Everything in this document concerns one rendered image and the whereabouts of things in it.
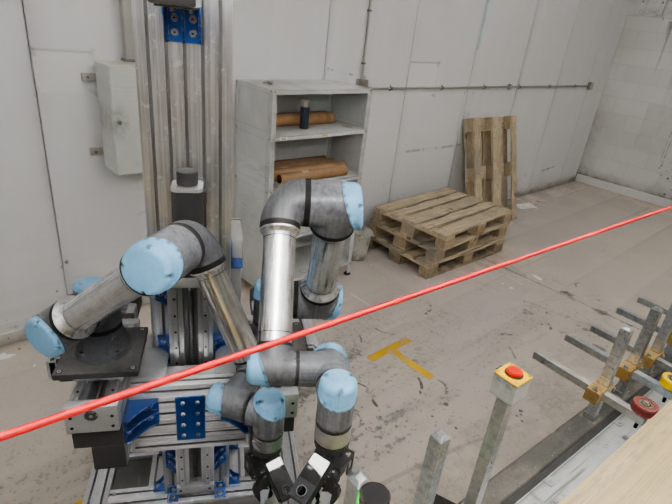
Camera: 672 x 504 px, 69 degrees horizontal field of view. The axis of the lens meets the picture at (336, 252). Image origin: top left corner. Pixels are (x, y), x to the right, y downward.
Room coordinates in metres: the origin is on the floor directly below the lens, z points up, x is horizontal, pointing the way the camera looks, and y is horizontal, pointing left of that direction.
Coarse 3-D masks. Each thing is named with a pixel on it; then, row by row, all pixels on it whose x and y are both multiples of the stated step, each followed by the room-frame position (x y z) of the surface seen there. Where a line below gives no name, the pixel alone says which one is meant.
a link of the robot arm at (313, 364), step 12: (324, 348) 0.89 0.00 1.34; (336, 348) 0.89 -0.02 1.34; (300, 360) 0.84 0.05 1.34; (312, 360) 0.84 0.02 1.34; (324, 360) 0.85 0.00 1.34; (336, 360) 0.85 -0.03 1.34; (300, 372) 0.82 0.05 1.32; (312, 372) 0.82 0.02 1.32; (324, 372) 0.81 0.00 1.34; (300, 384) 0.82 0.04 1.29; (312, 384) 0.82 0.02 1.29
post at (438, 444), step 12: (444, 432) 0.87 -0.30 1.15; (432, 444) 0.86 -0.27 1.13; (444, 444) 0.85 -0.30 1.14; (432, 456) 0.85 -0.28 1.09; (444, 456) 0.86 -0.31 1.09; (432, 468) 0.85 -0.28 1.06; (420, 480) 0.86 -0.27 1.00; (432, 480) 0.84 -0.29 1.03; (420, 492) 0.86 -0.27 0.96; (432, 492) 0.85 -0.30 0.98
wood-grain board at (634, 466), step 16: (656, 416) 1.31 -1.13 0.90; (640, 432) 1.23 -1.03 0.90; (656, 432) 1.24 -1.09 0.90; (624, 448) 1.15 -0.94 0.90; (640, 448) 1.16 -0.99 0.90; (656, 448) 1.16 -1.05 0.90; (608, 464) 1.08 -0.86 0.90; (624, 464) 1.08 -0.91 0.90; (640, 464) 1.09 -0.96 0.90; (656, 464) 1.10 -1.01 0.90; (592, 480) 1.01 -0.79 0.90; (608, 480) 1.02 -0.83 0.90; (624, 480) 1.03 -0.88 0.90; (640, 480) 1.03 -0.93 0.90; (656, 480) 1.04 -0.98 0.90; (576, 496) 0.95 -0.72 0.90; (592, 496) 0.96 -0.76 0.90; (608, 496) 0.96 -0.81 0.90; (624, 496) 0.97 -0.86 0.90; (640, 496) 0.98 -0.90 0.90; (656, 496) 0.98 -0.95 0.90
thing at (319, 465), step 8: (312, 456) 0.74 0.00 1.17; (320, 456) 0.74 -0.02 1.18; (328, 456) 0.74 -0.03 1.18; (312, 464) 0.73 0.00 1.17; (320, 464) 0.73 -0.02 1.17; (328, 464) 0.73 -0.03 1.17; (304, 472) 0.72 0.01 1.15; (312, 472) 0.71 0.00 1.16; (320, 472) 0.71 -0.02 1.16; (328, 472) 0.72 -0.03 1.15; (296, 480) 0.70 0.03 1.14; (304, 480) 0.70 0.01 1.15; (312, 480) 0.70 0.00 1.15; (320, 480) 0.70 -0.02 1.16; (296, 488) 0.69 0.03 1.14; (304, 488) 0.69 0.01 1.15; (312, 488) 0.69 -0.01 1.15; (296, 496) 0.68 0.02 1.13; (304, 496) 0.67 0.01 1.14; (312, 496) 0.68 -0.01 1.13
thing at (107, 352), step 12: (120, 324) 1.17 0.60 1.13; (96, 336) 1.12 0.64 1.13; (108, 336) 1.13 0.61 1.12; (120, 336) 1.16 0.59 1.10; (84, 348) 1.11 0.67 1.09; (96, 348) 1.11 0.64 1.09; (108, 348) 1.12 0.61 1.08; (120, 348) 1.15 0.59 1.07; (84, 360) 1.10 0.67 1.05; (96, 360) 1.10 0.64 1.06; (108, 360) 1.11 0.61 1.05
